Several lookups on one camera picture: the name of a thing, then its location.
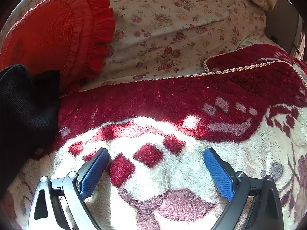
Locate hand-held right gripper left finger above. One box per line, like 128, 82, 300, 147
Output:
28, 148, 110, 230

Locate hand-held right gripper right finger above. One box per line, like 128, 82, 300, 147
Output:
203, 148, 284, 230

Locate black pants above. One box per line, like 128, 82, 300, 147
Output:
0, 64, 61, 198

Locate red and white plush blanket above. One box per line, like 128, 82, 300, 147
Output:
5, 44, 307, 230

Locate red ruffled pillow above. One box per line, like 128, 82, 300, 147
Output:
0, 0, 116, 94

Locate floral bed sheet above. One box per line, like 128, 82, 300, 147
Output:
0, 0, 271, 93

